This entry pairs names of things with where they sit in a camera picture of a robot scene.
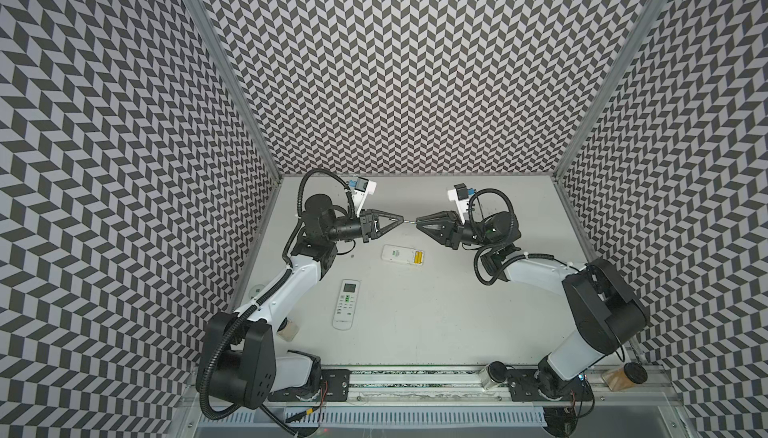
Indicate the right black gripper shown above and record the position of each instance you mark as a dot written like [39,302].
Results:
[453,231]

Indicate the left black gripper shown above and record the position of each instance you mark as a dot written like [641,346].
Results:
[366,219]

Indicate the white remote control handled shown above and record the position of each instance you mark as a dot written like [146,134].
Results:
[402,255]

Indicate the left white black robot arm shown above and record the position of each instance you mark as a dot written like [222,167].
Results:
[239,365]

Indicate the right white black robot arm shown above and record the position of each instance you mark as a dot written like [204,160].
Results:
[606,310]

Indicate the white remote with green buttons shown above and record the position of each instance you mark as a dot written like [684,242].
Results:
[344,314]

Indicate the left wooden cylinder black cap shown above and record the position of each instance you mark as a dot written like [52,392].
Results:
[288,330]

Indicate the wooden cylinder black cap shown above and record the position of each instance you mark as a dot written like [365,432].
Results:
[629,375]
[288,330]

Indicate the middle cylinder black cap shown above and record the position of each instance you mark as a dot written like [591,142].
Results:
[493,375]

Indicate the white ventilation grille strip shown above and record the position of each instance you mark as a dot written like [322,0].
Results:
[424,417]

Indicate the right wooden cylinder black cap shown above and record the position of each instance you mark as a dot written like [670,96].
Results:
[629,375]

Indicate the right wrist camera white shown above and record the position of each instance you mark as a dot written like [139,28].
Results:
[460,195]

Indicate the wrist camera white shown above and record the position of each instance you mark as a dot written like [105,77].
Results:
[460,195]
[361,189]

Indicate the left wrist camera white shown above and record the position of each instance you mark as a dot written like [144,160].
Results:
[361,189]

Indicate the aluminium mounting rail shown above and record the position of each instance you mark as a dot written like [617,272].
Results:
[460,385]

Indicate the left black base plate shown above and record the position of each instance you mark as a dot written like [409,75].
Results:
[331,385]

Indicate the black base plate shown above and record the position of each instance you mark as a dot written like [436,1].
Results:
[331,385]
[533,385]

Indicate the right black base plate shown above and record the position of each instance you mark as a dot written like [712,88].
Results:
[533,385]

